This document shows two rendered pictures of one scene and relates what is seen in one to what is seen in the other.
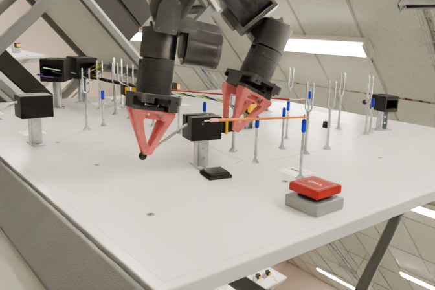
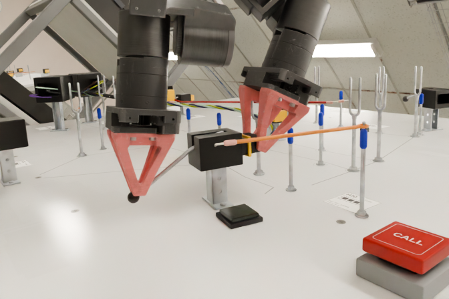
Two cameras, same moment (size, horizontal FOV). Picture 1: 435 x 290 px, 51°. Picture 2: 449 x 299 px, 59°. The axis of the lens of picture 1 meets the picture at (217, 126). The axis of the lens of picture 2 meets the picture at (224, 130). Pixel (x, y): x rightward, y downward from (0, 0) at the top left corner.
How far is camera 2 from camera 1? 0.29 m
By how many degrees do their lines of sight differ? 2
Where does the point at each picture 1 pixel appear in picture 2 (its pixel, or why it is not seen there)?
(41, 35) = (73, 61)
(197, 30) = (197, 10)
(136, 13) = not seen: hidden behind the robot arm
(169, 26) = (153, 4)
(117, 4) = not seen: hidden behind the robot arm
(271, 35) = (303, 14)
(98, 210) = not seen: outside the picture
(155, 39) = (135, 28)
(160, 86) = (148, 97)
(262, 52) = (291, 39)
